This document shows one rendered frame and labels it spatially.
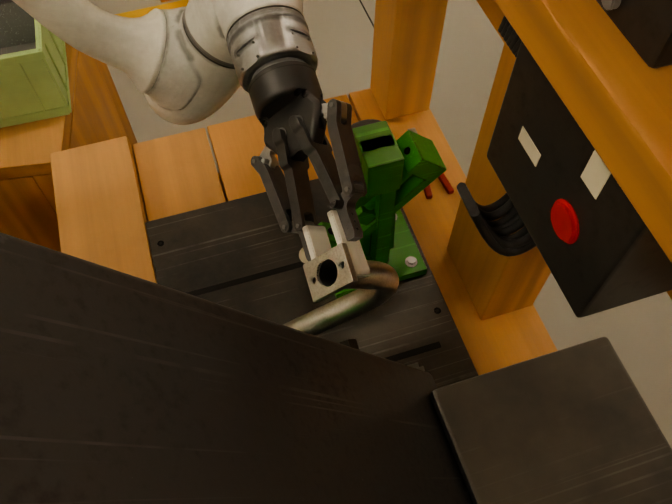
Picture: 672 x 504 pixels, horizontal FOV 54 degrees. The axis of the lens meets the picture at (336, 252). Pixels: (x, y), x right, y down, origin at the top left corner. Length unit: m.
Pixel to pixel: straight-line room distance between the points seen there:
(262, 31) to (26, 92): 0.82
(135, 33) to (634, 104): 0.60
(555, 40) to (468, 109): 2.09
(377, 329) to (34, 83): 0.84
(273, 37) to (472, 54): 2.08
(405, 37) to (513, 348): 0.53
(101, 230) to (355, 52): 1.74
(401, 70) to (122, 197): 0.53
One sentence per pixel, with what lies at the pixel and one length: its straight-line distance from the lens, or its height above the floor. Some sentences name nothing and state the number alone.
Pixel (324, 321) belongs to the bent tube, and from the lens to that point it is 0.80.
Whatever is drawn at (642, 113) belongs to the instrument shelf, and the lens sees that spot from 0.40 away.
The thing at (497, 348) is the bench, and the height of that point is 0.88.
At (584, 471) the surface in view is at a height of 1.24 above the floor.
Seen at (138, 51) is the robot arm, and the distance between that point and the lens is 0.84.
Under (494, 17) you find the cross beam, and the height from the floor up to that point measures 1.20.
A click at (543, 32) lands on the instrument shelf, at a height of 1.52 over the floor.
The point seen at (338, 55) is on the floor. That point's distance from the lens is 2.69.
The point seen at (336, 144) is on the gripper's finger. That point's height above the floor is 1.31.
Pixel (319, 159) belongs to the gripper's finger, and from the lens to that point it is 0.66.
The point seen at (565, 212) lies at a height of 1.42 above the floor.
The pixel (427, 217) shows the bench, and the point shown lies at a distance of 1.13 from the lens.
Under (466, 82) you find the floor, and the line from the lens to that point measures 2.63.
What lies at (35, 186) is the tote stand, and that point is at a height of 0.72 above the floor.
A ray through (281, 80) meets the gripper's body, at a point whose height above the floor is 1.33.
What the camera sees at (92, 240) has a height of 0.90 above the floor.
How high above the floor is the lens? 1.81
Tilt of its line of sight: 59 degrees down
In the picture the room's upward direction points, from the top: straight up
